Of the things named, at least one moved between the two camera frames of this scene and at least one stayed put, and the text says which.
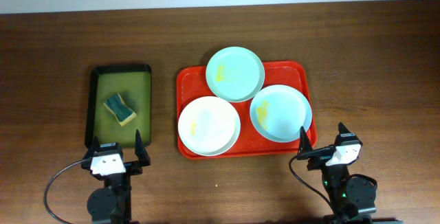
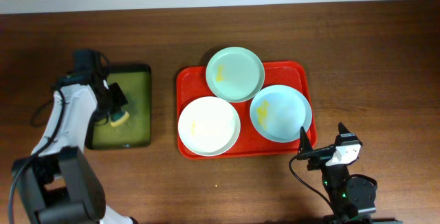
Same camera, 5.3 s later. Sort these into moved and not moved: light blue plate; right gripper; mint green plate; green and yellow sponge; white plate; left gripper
Moved: left gripper; green and yellow sponge
Not moved: white plate; light blue plate; mint green plate; right gripper
